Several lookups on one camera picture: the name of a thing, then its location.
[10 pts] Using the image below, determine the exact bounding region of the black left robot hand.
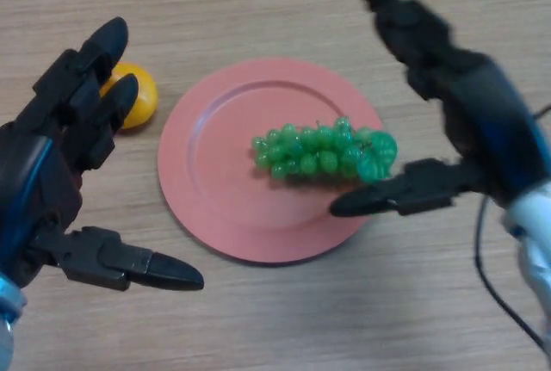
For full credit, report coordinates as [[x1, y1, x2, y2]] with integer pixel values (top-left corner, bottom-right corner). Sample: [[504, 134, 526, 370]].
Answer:
[[0, 16, 205, 293]]

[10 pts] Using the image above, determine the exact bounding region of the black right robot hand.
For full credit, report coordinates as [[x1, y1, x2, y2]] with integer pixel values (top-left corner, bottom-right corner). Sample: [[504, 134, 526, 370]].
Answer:
[[329, 0, 551, 219]]

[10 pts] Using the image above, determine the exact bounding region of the green grapes bunch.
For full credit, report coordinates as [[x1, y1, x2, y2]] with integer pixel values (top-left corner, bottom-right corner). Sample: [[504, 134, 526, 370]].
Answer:
[[251, 115, 399, 183]]

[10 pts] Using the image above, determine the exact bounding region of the pink round plate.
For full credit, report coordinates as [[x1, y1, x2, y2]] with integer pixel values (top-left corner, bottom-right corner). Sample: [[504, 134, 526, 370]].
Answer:
[[157, 57, 387, 265]]

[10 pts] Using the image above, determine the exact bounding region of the yellow orange fruit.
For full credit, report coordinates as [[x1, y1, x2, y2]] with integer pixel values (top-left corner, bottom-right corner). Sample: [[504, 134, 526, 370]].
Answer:
[[99, 61, 159, 131]]

